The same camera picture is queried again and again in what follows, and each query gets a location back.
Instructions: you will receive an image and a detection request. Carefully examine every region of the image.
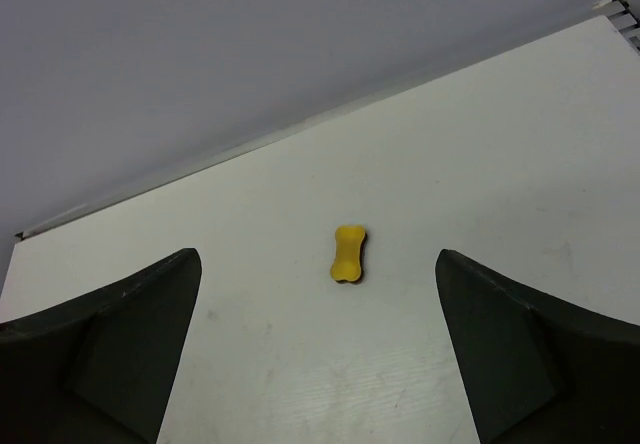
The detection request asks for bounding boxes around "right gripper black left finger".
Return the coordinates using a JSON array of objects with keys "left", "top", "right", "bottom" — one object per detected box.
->
[{"left": 1, "top": 248, "right": 202, "bottom": 443}]

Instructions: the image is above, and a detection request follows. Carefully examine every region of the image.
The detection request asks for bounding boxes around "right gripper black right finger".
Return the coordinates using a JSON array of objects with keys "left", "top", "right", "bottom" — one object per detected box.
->
[{"left": 435, "top": 250, "right": 639, "bottom": 443}]

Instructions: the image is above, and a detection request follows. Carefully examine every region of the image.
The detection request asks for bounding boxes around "yellow bone-shaped eraser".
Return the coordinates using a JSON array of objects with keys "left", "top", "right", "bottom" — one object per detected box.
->
[{"left": 330, "top": 225, "right": 367, "bottom": 284}]

